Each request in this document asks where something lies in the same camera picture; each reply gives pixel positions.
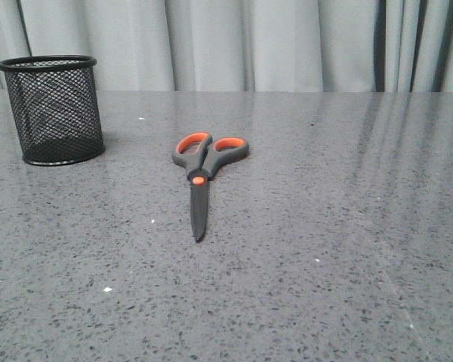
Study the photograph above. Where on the grey and orange scissors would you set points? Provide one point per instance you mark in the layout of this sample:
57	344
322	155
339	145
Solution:
202	157

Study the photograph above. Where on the black mesh pen holder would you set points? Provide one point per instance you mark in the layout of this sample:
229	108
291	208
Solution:
54	103

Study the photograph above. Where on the grey curtain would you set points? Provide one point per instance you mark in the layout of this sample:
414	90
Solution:
356	46

